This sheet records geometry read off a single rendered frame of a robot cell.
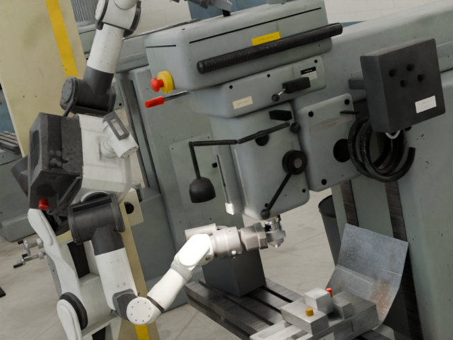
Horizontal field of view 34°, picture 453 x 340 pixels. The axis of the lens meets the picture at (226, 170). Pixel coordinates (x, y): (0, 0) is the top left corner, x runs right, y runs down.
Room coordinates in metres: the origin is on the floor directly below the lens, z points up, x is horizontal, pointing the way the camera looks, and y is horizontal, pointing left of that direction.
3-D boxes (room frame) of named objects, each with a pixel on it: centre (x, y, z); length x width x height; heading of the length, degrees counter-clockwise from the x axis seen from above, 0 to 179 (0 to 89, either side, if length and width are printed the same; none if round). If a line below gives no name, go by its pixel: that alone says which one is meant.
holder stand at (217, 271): (2.49, 0.06, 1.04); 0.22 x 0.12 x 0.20; 32
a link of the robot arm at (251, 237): (2.11, -0.01, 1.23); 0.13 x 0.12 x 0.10; 3
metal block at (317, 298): (1.96, -0.17, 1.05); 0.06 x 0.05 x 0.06; 27
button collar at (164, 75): (2.01, 0.11, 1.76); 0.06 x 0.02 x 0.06; 25
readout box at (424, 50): (1.94, -0.51, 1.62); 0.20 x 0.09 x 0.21; 115
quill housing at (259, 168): (2.11, -0.10, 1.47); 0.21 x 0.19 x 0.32; 25
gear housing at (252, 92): (2.13, -0.14, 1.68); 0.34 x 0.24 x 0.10; 115
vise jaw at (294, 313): (1.93, -0.12, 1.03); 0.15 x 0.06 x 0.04; 27
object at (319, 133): (2.19, -0.28, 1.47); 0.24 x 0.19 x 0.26; 25
